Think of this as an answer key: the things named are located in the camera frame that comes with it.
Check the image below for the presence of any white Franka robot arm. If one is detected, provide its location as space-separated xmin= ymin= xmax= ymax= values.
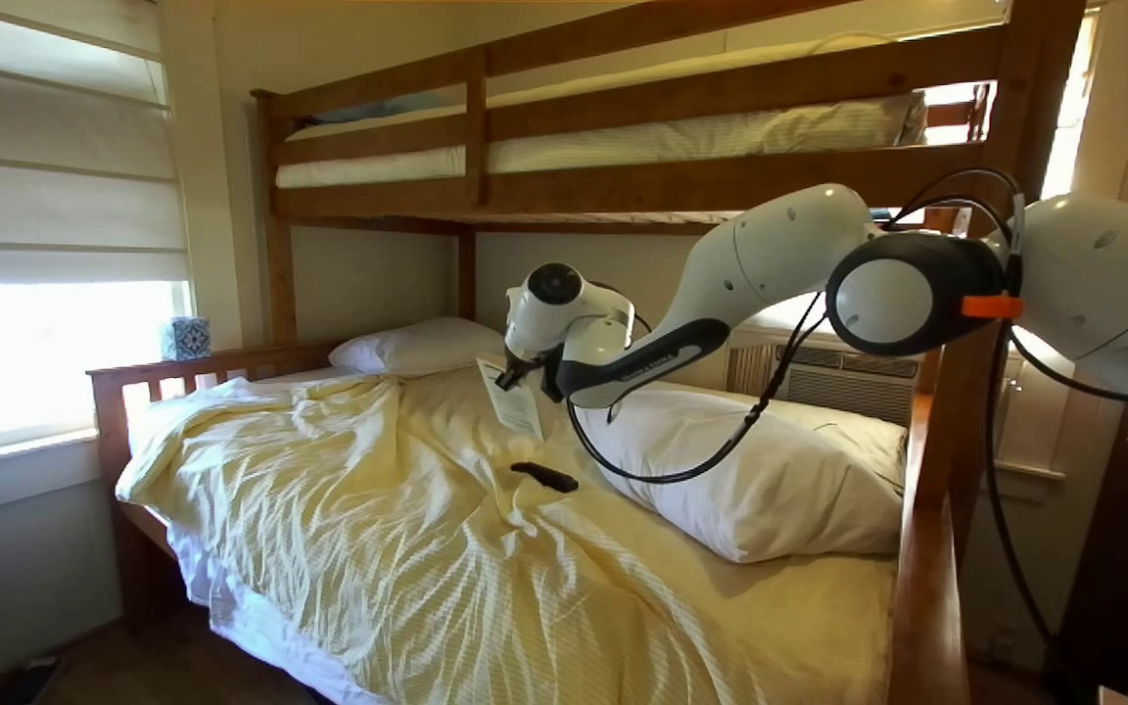
xmin=497 ymin=183 xmax=1128 ymax=409

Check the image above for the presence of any small white far pillow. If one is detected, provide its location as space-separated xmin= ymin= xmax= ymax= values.
xmin=330 ymin=318 xmax=501 ymax=378

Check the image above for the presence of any large white pillow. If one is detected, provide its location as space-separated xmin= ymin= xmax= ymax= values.
xmin=580 ymin=383 xmax=904 ymax=566

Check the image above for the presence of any black remote control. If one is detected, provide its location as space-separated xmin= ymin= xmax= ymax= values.
xmin=510 ymin=463 xmax=580 ymax=495

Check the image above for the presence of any yellow bed sheet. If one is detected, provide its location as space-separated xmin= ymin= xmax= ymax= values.
xmin=118 ymin=369 xmax=892 ymax=705

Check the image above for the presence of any window air conditioner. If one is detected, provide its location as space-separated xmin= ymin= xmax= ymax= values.
xmin=729 ymin=341 xmax=922 ymax=425

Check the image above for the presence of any upper bunk mattress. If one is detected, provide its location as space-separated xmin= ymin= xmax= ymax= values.
xmin=273 ymin=93 xmax=928 ymax=190

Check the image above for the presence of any white window blind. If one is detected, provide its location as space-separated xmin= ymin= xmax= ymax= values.
xmin=0 ymin=5 xmax=189 ymax=281

